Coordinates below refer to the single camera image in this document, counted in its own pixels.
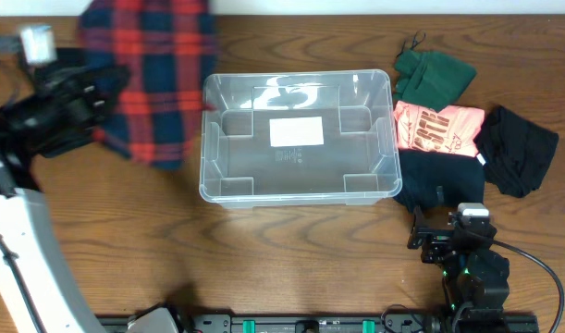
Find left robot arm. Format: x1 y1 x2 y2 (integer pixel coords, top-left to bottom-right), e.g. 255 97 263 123
0 66 129 333

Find pink printed t-shirt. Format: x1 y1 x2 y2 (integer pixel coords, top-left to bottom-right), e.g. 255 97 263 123
393 101 485 157

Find dark teal folded shirt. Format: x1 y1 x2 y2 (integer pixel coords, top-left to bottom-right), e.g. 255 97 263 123
394 150 485 213

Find clear plastic storage container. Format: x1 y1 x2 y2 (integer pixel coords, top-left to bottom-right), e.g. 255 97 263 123
199 69 403 209

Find black pants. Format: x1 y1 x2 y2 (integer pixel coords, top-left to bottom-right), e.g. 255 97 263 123
34 48 130 158

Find black ribbed garment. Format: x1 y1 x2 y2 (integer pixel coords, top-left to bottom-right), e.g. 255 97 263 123
474 106 559 198

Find black mounting rail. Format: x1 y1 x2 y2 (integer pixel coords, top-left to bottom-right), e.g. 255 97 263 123
96 313 541 333

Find dark green folded garment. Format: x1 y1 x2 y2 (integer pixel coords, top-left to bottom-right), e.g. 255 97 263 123
393 31 477 112

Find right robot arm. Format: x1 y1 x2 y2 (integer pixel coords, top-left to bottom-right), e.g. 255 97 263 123
407 203 510 333

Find red navy plaid shirt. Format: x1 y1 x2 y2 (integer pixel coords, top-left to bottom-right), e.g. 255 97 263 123
79 0 217 170

